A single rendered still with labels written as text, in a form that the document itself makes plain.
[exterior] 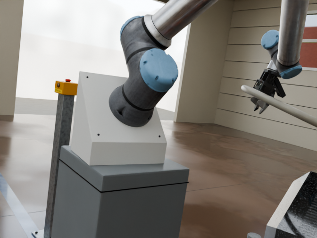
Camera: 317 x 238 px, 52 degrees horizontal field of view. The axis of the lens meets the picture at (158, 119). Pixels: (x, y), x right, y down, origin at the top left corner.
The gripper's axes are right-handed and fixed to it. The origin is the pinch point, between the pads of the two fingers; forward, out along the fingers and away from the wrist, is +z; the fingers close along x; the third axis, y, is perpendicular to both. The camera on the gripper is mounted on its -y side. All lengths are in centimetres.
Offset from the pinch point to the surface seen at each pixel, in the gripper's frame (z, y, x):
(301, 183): 22.8, -27.7, 19.0
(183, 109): 126, -245, -733
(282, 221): 40, -18, 31
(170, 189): 40, 41, 34
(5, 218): 153, 96, -82
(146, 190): 42, 51, 38
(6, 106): 227, 180, -538
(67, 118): 59, 82, -67
